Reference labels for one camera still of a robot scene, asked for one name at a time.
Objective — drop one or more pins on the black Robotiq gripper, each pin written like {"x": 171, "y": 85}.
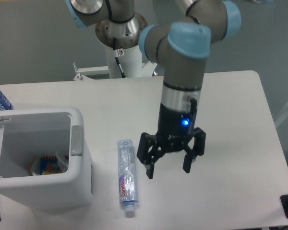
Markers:
{"x": 175, "y": 130}

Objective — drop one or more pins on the crushed clear plastic bottle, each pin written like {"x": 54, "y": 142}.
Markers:
{"x": 127, "y": 177}

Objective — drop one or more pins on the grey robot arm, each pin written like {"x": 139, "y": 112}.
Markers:
{"x": 181, "y": 48}

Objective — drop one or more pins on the white trash can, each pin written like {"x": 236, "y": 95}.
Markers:
{"x": 32, "y": 133}

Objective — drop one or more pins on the blue yellow snack packet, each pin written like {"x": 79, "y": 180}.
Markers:
{"x": 49, "y": 165}

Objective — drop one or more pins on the white metal base frame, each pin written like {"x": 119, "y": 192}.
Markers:
{"x": 100, "y": 73}

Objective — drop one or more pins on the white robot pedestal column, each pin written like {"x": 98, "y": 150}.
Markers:
{"x": 129, "y": 60}

